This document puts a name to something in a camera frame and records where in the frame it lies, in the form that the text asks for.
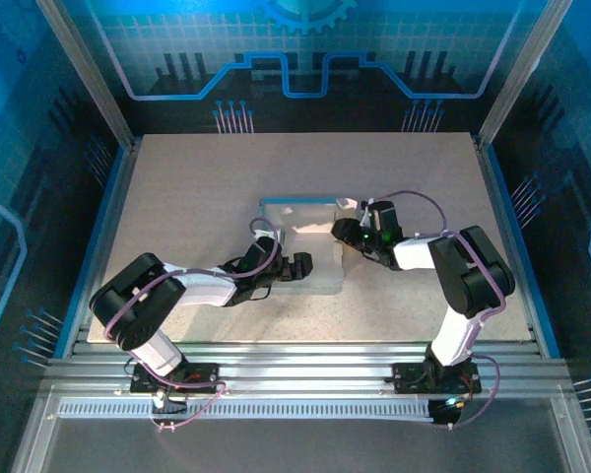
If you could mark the aluminium upright post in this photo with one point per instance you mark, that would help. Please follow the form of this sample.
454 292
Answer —
86 74
522 74

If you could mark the aluminium frame rail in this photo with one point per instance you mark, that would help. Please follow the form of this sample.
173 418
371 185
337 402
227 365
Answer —
300 364

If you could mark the black controller with green light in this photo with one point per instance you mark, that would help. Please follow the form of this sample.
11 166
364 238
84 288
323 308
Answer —
443 416

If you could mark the small white connector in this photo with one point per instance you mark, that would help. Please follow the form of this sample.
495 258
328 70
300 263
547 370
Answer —
159 401

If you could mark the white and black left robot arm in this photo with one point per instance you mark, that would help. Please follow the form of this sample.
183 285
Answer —
202 290

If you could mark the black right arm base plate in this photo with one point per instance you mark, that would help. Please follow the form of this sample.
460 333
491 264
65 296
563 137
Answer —
406 377

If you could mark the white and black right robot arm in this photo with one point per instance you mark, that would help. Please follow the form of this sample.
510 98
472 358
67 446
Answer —
413 253

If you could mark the blue-trimmed aluminium side rail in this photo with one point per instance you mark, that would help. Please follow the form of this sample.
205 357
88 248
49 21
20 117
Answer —
109 222

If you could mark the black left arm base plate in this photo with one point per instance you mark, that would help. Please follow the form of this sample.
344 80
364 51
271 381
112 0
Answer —
204 372

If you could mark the light blue cloth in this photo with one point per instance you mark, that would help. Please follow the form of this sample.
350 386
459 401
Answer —
305 236

